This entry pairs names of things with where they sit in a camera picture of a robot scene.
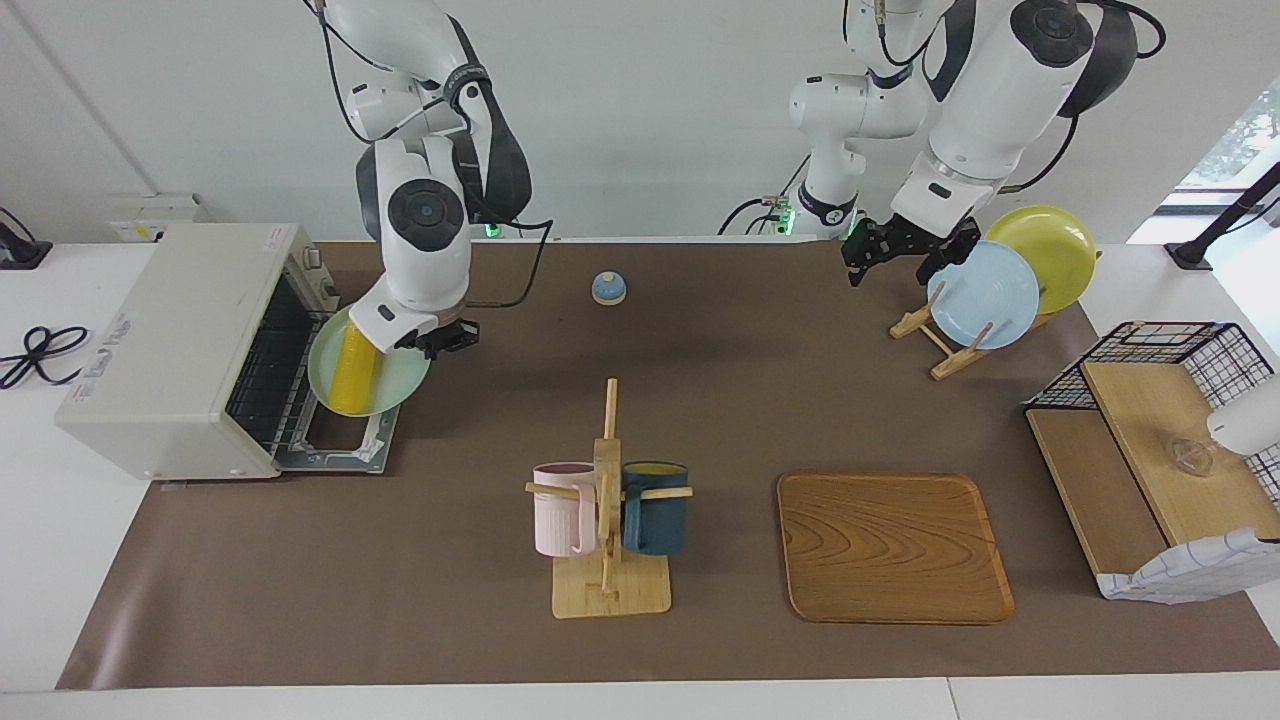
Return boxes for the pale green plate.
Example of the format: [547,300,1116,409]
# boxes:
[307,305,433,417]

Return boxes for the yellow corn cob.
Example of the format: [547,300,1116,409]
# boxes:
[330,322,379,413]

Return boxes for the glass oven door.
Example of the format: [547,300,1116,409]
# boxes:
[275,405,401,474]

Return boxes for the white toaster oven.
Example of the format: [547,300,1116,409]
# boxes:
[55,222,401,483]

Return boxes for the light blue plate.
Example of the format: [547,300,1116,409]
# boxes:
[927,240,1041,351]

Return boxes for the wooden plate rack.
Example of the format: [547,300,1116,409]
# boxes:
[890,250,1101,381]

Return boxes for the yellow plate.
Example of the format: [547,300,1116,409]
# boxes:
[985,205,1098,316]

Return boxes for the pink mug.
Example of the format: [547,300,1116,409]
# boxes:
[532,462,598,558]

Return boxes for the brown table mat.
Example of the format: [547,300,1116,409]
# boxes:
[55,240,1280,691]

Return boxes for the dark blue mug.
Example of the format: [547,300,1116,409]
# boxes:
[622,461,690,557]

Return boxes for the brown wooden tray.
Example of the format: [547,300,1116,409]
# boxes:
[777,471,1015,625]

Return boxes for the wooden mug rack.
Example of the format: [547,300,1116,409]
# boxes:
[525,378,694,619]

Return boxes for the small clear glass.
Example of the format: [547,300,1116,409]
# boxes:
[1165,437,1217,477]

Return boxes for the white rounded device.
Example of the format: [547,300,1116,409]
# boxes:
[1206,375,1280,458]

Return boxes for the white checked cloth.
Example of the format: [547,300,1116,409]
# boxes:
[1097,528,1280,604]

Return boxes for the black clamp base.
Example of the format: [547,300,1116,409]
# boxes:
[0,207,53,271]

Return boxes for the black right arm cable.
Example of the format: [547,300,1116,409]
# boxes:
[315,0,554,309]

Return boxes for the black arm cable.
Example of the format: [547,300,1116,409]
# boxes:
[843,0,1167,196]
[315,0,554,309]

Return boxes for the black left base cable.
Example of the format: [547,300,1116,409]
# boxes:
[718,150,813,239]

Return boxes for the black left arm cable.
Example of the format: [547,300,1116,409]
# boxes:
[843,0,1167,196]

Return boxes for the black wire basket shelf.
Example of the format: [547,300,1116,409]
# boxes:
[1026,360,1280,593]

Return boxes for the black camera stand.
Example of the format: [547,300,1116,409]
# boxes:
[1165,160,1280,271]

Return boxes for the white wall box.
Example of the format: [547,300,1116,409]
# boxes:
[105,193,211,244]

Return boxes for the black wire basket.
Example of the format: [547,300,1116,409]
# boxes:
[1023,321,1280,501]

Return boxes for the coiled black cable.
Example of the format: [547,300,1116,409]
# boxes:
[0,325,91,389]

